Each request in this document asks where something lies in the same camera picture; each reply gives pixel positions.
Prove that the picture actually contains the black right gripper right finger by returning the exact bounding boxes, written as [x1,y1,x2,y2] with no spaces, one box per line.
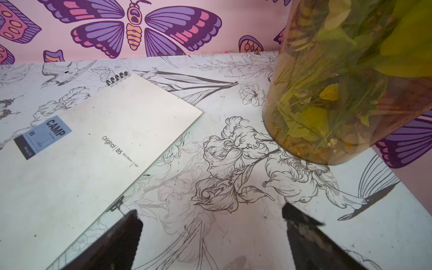
[282,202,365,270]

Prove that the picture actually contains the green leafy plant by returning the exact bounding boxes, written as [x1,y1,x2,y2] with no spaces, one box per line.
[279,0,432,149]

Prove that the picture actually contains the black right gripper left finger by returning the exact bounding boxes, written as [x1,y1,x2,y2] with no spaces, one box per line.
[64,210,143,270]

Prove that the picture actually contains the CAMP B5 spiral notebook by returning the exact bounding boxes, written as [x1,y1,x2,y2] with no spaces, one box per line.
[1,73,201,270]

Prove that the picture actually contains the amber glass plant vase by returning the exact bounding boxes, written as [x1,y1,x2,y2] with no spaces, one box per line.
[262,0,432,166]

